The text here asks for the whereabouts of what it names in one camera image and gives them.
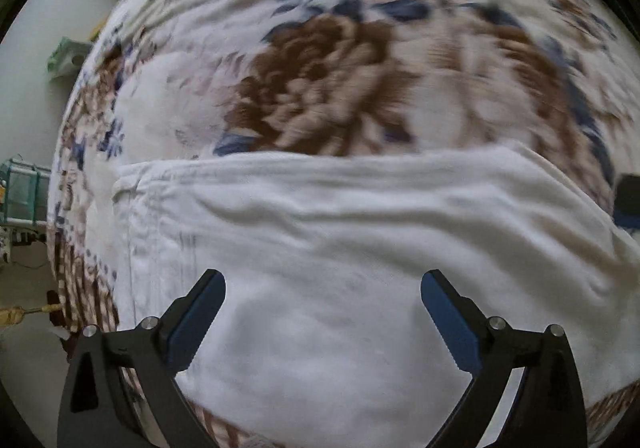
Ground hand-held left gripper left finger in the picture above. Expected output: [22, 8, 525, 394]
[57, 269, 227, 448]

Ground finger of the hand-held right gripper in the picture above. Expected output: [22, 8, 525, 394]
[613, 174, 640, 231]

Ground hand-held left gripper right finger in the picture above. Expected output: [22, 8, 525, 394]
[420, 269, 589, 448]

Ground white pants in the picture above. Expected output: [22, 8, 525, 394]
[113, 144, 640, 448]

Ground wooden stick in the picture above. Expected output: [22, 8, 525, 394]
[0, 303, 63, 325]

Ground green metal rack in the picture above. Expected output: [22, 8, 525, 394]
[0, 156, 53, 229]

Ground floral printed blanket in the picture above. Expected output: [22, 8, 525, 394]
[46, 0, 640, 448]

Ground green white shelf bracket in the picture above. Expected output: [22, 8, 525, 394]
[47, 36, 94, 81]

